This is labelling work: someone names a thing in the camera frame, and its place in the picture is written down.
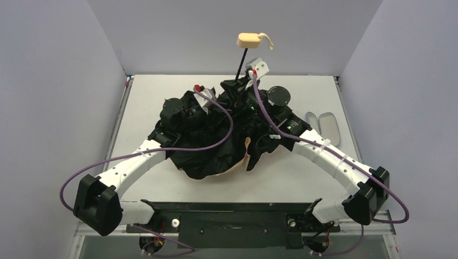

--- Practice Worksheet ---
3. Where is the beige folding umbrella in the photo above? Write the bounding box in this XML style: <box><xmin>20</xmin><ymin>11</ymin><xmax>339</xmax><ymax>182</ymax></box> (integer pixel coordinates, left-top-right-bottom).
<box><xmin>157</xmin><ymin>32</ymin><xmax>312</xmax><ymax>181</ymax></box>

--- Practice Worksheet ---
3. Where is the lilac umbrella case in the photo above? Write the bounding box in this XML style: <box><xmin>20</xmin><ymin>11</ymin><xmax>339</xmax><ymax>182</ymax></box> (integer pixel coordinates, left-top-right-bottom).
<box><xmin>305</xmin><ymin>112</ymin><xmax>341</xmax><ymax>147</ymax></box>

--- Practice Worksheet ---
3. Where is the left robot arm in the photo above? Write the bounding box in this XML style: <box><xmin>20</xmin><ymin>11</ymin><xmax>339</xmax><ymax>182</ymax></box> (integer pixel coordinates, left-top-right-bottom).
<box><xmin>73</xmin><ymin>128</ymin><xmax>180</xmax><ymax>236</ymax></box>

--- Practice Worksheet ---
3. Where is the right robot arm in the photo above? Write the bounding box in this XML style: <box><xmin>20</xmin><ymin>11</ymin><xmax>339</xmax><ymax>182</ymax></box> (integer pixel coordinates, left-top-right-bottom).
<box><xmin>225</xmin><ymin>86</ymin><xmax>390</xmax><ymax>226</ymax></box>

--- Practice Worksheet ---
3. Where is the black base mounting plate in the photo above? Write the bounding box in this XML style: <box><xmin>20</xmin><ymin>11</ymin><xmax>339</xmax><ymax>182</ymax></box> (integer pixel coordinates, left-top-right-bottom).
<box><xmin>126</xmin><ymin>211</ymin><xmax>340</xmax><ymax>249</ymax></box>

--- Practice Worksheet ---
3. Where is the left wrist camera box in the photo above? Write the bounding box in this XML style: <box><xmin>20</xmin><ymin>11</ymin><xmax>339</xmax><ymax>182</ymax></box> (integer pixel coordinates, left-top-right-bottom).
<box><xmin>194</xmin><ymin>85</ymin><xmax>216</xmax><ymax>115</ymax></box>

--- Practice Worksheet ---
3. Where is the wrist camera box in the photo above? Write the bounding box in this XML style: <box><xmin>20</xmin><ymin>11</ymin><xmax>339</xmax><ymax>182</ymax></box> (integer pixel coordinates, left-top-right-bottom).
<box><xmin>245</xmin><ymin>58</ymin><xmax>270</xmax><ymax>80</ymax></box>
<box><xmin>194</xmin><ymin>85</ymin><xmax>216</xmax><ymax>115</ymax></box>

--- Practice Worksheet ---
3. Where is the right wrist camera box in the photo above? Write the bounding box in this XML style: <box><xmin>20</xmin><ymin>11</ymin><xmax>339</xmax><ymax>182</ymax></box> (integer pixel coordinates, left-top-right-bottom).
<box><xmin>245</xmin><ymin>58</ymin><xmax>270</xmax><ymax>80</ymax></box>

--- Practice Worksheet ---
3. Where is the aluminium rail base frame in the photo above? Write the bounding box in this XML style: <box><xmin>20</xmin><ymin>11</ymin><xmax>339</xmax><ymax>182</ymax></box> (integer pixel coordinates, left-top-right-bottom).
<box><xmin>69</xmin><ymin>212</ymin><xmax>400</xmax><ymax>258</ymax></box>

